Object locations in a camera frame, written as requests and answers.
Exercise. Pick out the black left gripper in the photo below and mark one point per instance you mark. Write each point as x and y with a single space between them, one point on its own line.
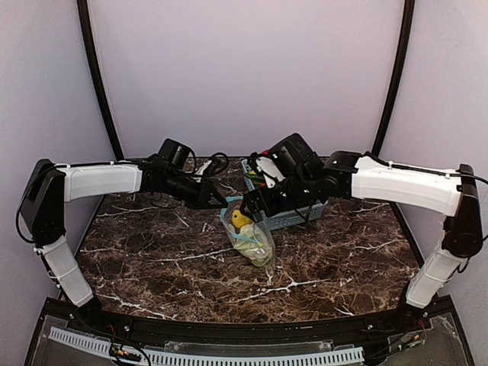
203 191

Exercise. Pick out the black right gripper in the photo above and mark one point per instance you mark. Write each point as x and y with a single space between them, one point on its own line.
263 200

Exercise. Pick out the yellow toy banana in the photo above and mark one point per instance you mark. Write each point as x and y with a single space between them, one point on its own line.
239 220

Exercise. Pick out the clear zip top bag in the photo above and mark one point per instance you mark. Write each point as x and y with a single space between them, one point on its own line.
225 219

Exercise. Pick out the white toy cauliflower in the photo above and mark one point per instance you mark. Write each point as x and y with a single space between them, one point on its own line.
255 244

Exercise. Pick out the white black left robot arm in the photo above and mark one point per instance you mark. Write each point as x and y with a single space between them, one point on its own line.
51 186

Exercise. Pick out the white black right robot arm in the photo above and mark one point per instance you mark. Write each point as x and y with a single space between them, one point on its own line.
299 178

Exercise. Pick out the light blue perforated basket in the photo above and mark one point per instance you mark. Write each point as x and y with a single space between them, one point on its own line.
288 218

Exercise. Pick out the green toy cucumber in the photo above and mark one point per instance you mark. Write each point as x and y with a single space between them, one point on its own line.
255 178

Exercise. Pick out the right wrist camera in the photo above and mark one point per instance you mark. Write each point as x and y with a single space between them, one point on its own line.
264 165

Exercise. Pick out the black front frame rail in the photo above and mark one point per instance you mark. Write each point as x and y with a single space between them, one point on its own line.
370 329

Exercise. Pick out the light blue slotted cable duct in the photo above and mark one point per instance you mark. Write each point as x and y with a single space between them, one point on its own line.
186 353

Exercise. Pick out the black right rear frame post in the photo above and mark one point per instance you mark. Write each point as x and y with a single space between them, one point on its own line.
396 75

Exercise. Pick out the black frame post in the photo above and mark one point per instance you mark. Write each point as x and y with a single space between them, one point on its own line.
396 75
96 77

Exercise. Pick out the black left rear frame post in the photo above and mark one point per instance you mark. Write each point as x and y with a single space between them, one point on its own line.
96 77

